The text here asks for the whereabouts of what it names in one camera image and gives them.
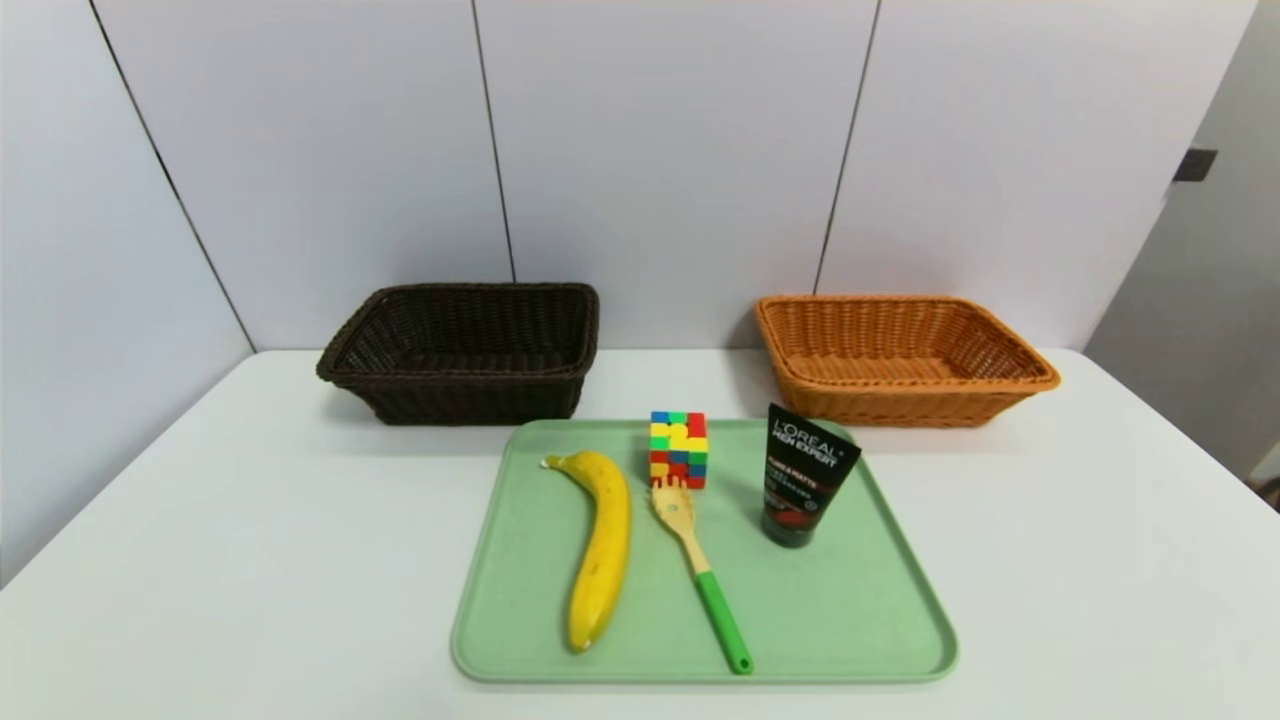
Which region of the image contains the multicoloured puzzle cube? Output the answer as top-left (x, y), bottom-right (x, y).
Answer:
top-left (649, 410), bottom-right (710, 491)

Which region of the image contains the yellow banana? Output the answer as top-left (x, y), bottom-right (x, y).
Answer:
top-left (542, 450), bottom-right (634, 655)

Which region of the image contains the black face wash tube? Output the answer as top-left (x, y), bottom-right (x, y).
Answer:
top-left (761, 402), bottom-right (863, 549)

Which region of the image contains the wooden pasta fork green handle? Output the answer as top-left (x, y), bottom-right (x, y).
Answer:
top-left (650, 476), bottom-right (754, 677)

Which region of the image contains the dark brown wicker basket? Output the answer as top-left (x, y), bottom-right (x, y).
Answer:
top-left (316, 282), bottom-right (601, 426)

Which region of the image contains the orange wicker basket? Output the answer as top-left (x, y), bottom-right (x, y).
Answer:
top-left (755, 294), bottom-right (1062, 429)

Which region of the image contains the light green plastic tray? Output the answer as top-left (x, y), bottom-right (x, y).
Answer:
top-left (450, 417), bottom-right (961, 687)

